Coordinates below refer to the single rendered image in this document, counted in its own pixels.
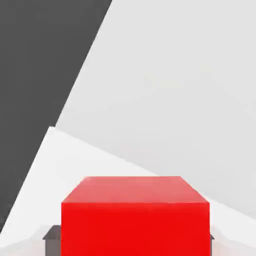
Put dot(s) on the small red cube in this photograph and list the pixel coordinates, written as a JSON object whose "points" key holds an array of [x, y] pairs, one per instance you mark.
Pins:
{"points": [[135, 226]]}

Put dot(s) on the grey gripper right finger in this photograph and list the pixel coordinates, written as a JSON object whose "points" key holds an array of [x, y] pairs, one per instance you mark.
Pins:
{"points": [[212, 247]]}

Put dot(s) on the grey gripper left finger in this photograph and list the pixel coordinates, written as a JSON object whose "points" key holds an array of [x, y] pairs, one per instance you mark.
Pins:
{"points": [[52, 243]]}

